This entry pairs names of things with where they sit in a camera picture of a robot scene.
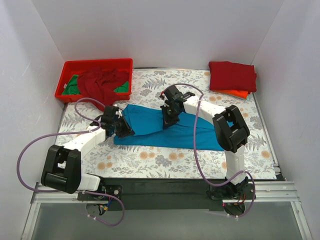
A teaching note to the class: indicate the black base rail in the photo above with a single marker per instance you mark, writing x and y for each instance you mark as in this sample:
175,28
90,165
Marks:
169,194

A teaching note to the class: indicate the teal blue t-shirt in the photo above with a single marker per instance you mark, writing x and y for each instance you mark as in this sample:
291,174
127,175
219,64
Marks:
147,124

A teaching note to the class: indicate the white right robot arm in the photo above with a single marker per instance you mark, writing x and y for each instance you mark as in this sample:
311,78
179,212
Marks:
231,130

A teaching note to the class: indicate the folded dark red t-shirt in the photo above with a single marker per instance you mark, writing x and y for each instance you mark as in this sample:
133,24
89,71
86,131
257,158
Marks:
226,75

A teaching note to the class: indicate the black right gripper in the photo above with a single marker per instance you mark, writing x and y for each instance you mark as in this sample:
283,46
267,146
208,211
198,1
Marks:
169,116

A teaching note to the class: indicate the floral patterned table mat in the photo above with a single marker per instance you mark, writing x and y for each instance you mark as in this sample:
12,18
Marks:
120,161

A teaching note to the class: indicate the red plastic bin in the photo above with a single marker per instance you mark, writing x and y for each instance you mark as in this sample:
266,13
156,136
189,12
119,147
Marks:
76,67

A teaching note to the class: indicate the crumpled dark red t-shirt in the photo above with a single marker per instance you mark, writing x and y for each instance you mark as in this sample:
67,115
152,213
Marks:
100,84

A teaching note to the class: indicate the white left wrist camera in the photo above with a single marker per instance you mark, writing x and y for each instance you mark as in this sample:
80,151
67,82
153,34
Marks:
119,113

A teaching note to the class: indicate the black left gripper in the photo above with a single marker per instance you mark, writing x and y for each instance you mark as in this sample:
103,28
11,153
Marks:
122,127

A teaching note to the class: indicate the green t-shirt in bin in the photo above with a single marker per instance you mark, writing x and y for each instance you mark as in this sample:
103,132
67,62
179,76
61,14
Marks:
72,87

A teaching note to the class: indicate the folded orange t-shirt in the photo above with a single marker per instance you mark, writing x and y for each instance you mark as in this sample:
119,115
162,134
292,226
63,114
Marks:
236,93

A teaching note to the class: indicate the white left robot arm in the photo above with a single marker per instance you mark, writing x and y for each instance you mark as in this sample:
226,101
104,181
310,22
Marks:
62,169

